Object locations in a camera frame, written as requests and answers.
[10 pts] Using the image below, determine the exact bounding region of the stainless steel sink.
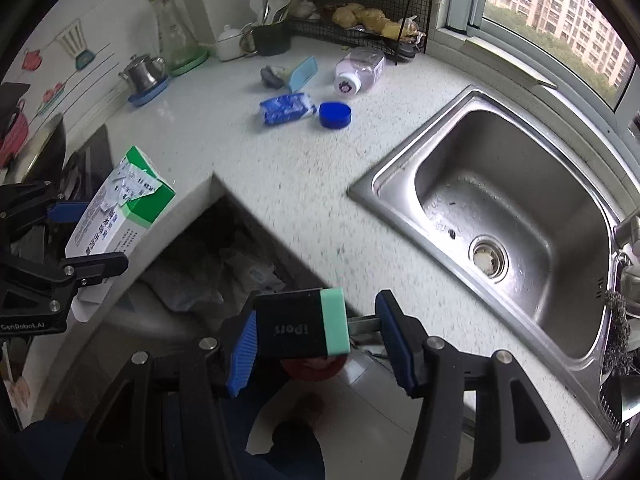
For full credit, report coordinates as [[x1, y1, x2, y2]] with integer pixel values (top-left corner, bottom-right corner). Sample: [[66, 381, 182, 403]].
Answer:
[[348, 85, 627, 446]]

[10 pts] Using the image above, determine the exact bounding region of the ginger root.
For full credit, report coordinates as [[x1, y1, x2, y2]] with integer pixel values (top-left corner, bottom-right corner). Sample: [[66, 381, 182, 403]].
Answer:
[[332, 2, 368, 28], [382, 17, 418, 40], [360, 9, 388, 33]]

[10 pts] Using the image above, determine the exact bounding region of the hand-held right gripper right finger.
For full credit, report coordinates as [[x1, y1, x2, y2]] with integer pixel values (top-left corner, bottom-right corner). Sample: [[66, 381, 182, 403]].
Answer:
[[375, 290, 583, 480]]

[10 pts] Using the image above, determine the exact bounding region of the steel wool scrubber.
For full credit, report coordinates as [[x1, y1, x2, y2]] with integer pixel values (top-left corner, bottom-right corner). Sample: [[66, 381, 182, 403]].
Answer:
[[600, 290, 632, 376]]

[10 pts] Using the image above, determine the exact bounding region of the blue packet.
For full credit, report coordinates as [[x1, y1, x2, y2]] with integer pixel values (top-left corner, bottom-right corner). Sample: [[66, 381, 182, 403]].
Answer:
[[260, 94, 317, 127]]

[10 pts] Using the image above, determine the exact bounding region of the black wire rack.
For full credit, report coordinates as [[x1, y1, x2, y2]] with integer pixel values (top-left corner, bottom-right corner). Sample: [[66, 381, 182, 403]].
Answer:
[[286, 0, 436, 66]]

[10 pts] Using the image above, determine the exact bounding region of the window frame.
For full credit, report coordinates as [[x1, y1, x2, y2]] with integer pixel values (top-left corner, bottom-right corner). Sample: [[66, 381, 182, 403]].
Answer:
[[447, 0, 640, 113]]

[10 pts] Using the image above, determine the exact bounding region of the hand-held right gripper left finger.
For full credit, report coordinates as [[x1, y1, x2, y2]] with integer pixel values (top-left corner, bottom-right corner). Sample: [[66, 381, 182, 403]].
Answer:
[[65, 305, 261, 480]]

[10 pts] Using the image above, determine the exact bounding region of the white lidded jar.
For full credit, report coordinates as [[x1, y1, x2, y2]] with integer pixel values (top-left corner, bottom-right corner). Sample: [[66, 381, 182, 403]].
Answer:
[[216, 25, 251, 62]]

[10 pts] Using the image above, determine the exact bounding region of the blue plastic lid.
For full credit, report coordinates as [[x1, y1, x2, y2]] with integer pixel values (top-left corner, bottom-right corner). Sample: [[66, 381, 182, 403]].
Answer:
[[318, 102, 352, 129]]

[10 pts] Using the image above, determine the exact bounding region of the glass carafe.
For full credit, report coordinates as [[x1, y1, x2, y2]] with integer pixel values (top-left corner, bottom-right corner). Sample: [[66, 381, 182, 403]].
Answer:
[[148, 0, 198, 68]]

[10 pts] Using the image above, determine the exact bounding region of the black mug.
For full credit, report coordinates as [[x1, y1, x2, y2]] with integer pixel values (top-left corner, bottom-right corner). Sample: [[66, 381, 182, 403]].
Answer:
[[240, 22, 292, 57]]

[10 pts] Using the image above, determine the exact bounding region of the red plastic bin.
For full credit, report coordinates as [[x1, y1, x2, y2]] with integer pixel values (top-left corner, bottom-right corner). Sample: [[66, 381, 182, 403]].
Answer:
[[280, 357, 348, 381]]

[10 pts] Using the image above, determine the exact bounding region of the translucent plastic bag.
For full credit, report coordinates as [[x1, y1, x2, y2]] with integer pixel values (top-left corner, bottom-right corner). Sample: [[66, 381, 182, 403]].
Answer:
[[150, 240, 286, 316]]

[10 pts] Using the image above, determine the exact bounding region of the clear plastic bottle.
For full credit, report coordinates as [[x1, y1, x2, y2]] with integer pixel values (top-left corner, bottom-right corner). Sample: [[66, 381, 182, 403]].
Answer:
[[334, 47, 386, 97]]

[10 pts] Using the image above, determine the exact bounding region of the steel faucet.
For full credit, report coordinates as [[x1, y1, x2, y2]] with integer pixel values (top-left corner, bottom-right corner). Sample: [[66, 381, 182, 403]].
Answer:
[[614, 212, 640, 261]]

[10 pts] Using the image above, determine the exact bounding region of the black green charger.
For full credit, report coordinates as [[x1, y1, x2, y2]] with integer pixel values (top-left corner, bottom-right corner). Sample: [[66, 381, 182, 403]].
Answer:
[[254, 287, 382, 361]]

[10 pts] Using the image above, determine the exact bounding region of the black wok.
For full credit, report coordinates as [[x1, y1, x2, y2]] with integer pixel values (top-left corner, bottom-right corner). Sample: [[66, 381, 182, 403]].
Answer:
[[10, 112, 68, 181]]

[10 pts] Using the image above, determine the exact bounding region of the kitchen wall sticker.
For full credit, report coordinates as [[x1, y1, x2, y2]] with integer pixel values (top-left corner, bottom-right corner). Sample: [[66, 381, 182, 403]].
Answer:
[[0, 17, 113, 171]]

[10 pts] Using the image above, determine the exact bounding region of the light blue box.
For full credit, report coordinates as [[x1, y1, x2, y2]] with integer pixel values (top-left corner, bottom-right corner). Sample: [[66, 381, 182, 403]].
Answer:
[[286, 56, 319, 93]]

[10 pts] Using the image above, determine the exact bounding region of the blue saucer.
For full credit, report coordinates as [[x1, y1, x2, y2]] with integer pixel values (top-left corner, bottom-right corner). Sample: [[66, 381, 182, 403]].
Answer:
[[127, 76, 170, 107]]

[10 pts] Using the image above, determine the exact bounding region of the green saucer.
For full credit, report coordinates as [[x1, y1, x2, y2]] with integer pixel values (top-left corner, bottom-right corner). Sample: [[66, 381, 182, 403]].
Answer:
[[167, 49, 210, 77]]

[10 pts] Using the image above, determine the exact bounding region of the green white cardboard box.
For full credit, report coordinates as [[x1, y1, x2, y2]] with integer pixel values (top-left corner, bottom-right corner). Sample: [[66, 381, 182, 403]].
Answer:
[[65, 146, 177, 321]]

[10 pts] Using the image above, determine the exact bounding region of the grey cloth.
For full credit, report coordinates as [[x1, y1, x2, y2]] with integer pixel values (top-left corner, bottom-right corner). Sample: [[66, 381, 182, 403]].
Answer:
[[260, 65, 293, 87]]

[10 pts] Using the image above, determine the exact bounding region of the steel teapot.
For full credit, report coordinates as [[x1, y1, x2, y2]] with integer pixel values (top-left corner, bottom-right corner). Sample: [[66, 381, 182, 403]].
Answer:
[[118, 54, 166, 90]]

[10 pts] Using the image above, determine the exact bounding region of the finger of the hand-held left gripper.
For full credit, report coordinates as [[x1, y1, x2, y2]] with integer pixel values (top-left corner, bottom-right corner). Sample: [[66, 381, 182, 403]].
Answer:
[[0, 180, 91, 241], [30, 251, 130, 288]]

